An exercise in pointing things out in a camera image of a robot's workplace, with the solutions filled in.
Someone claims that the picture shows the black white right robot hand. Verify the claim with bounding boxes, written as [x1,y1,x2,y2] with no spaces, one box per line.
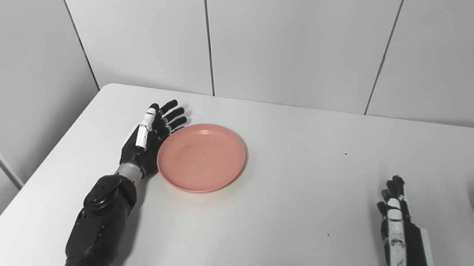
[372,172,433,266]

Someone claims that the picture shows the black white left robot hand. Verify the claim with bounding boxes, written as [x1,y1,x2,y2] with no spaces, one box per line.
[113,98,194,180]

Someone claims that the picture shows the pink round plate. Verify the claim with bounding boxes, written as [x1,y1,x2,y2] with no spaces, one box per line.
[153,119,251,198]

